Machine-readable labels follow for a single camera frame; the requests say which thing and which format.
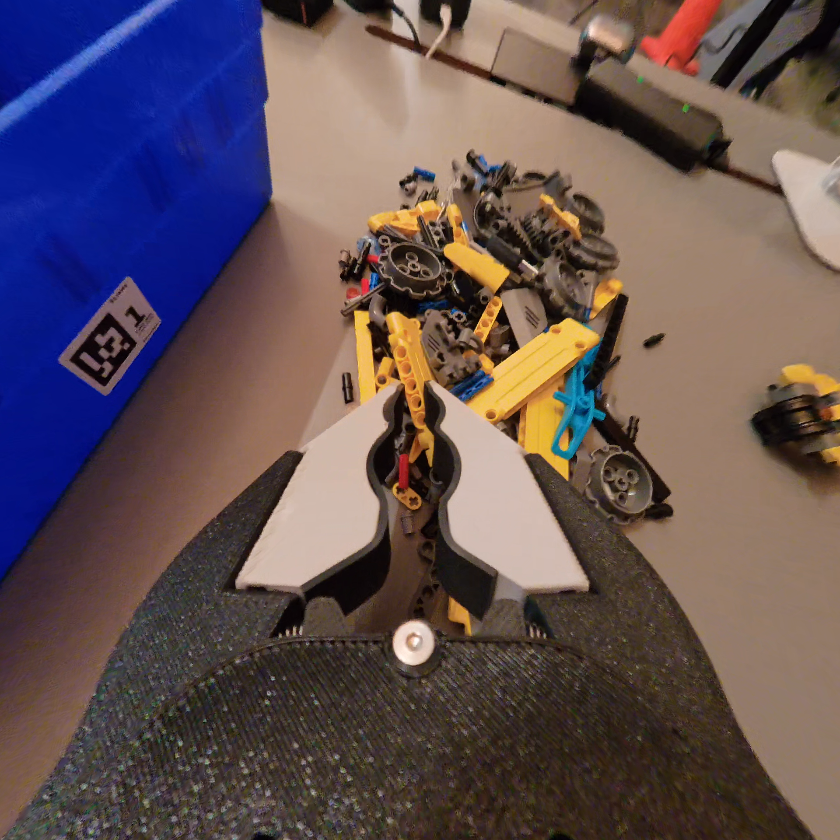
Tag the black power adapter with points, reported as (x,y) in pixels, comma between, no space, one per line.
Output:
(656,121)

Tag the black charger block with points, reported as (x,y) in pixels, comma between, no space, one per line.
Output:
(445,10)

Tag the grey flat cover panel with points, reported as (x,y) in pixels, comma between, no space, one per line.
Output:
(535,65)

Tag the small black box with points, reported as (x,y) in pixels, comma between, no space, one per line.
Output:
(298,10)

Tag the yellow toy beam with holes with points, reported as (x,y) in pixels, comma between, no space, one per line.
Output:
(405,358)

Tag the partly built yellow toy vehicle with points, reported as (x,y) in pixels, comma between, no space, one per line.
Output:
(797,410)

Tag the red plastic object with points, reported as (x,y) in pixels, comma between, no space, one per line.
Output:
(682,33)

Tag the pile of toy building parts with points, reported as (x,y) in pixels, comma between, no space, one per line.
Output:
(538,367)

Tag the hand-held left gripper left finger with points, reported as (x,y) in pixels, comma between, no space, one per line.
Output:
(315,512)

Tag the dark blurred frame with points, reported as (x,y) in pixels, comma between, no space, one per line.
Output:
(768,39)

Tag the blue plastic bin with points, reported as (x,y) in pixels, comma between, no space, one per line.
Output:
(131,164)

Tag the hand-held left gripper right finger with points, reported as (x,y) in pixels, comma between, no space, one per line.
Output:
(512,525)

